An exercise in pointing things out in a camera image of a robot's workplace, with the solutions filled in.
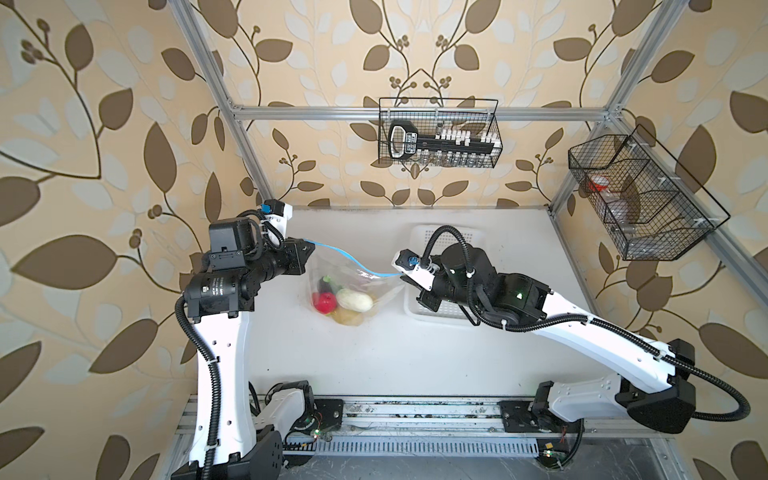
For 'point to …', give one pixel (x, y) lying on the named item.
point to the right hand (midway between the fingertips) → (407, 275)
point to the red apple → (324, 302)
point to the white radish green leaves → (351, 299)
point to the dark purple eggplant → (324, 285)
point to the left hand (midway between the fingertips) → (313, 245)
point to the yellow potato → (347, 317)
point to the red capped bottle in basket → (599, 183)
